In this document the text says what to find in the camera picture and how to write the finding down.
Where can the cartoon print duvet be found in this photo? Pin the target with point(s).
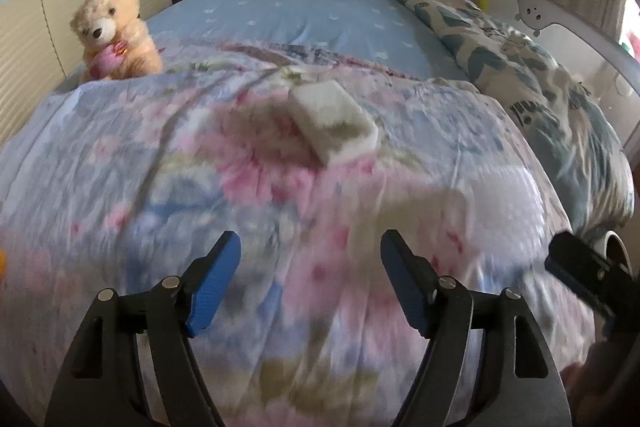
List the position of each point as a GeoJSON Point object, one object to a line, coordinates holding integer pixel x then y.
{"type": "Point", "coordinates": [525, 82]}

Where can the white cloth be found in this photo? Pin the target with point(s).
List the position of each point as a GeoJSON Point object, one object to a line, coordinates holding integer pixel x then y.
{"type": "Point", "coordinates": [330, 117]}

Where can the grey bed guard rail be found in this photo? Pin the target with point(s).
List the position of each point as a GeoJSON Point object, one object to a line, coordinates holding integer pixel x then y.
{"type": "Point", "coordinates": [540, 12]}

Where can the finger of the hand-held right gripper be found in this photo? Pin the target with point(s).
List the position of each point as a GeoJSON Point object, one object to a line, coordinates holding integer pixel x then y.
{"type": "Point", "coordinates": [585, 277]}

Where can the blue bed sheet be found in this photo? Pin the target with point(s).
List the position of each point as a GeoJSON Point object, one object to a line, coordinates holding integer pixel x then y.
{"type": "Point", "coordinates": [300, 17]}

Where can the white round waste bin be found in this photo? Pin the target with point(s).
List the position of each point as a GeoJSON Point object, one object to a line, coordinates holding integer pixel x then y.
{"type": "Point", "coordinates": [614, 247]}

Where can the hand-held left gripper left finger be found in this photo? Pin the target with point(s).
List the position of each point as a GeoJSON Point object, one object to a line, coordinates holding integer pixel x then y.
{"type": "Point", "coordinates": [215, 287]}

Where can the beige teddy bear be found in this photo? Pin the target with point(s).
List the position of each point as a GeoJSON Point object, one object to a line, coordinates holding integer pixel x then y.
{"type": "Point", "coordinates": [115, 32]}

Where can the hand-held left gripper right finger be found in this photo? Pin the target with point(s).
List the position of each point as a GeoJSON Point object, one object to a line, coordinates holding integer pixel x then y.
{"type": "Point", "coordinates": [405, 287]}

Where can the floral blanket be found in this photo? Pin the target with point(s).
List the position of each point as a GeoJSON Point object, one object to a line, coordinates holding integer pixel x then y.
{"type": "Point", "coordinates": [200, 182]}

